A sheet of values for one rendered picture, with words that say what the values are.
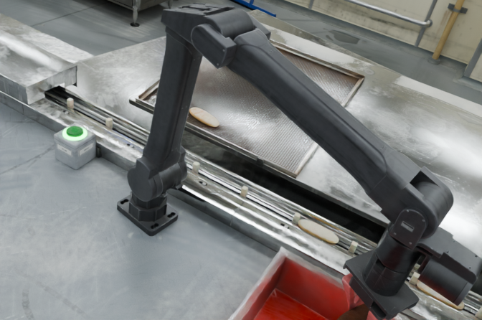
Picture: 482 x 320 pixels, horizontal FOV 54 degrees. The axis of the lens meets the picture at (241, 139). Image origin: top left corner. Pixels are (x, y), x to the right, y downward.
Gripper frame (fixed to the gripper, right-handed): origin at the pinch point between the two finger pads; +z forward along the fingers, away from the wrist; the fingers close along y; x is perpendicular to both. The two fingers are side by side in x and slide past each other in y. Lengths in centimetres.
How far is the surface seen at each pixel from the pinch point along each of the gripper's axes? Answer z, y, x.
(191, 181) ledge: 12, 49, 5
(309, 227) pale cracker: 11.6, 26.3, -13.2
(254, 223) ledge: 11.5, 31.9, -1.9
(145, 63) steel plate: 17, 115, -9
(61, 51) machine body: 18, 130, 16
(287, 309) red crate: 15.0, 12.6, 1.8
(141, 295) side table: 15.6, 27.1, 26.1
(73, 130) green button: 8, 71, 27
